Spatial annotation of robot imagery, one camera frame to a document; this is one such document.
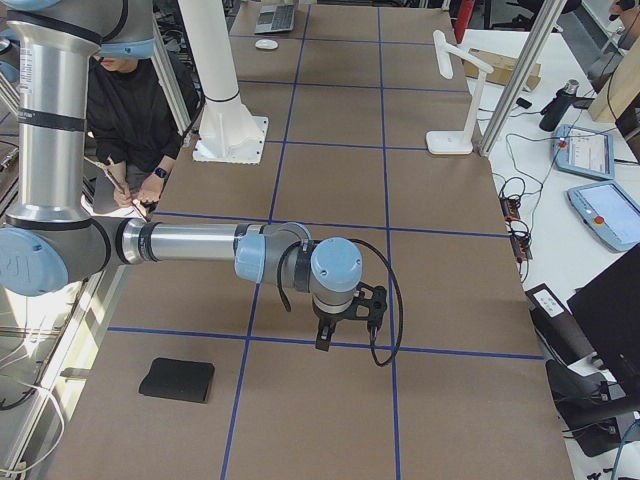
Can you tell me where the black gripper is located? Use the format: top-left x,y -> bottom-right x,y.
313,303 -> 343,351

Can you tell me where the grey laptop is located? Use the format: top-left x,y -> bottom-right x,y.
254,3 -> 297,35

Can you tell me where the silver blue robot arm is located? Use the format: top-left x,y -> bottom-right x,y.
1,1 -> 365,350

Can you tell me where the white desk lamp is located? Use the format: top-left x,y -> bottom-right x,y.
425,29 -> 493,156

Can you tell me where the white computer mouse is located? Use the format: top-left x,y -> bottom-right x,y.
255,39 -> 278,51

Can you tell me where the person in black sweater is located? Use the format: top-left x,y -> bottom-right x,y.
86,56 -> 183,214

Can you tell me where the black monitor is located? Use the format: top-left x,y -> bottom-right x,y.
568,246 -> 639,394

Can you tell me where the lower blue teach pendant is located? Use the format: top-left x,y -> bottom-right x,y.
567,180 -> 639,252

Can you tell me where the blue teach pendant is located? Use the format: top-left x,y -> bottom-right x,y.
552,124 -> 615,180
567,180 -> 639,252

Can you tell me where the black water bottle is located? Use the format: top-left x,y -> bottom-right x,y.
539,79 -> 579,132

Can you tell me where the upper blue teach pendant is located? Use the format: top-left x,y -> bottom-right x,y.
552,124 -> 615,180

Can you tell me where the cardboard box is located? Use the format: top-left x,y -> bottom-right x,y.
469,48 -> 541,92

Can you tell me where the red fire extinguisher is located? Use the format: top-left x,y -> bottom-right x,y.
454,0 -> 475,44

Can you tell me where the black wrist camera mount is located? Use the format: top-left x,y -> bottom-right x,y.
351,282 -> 387,329

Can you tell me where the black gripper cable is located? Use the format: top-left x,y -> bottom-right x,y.
276,238 -> 405,367

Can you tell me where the orange black cable hub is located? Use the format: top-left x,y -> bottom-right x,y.
499,197 -> 532,263

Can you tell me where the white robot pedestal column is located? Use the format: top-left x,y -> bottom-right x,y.
179,0 -> 268,165

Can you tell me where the aluminium frame post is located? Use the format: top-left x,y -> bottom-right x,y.
478,0 -> 567,157

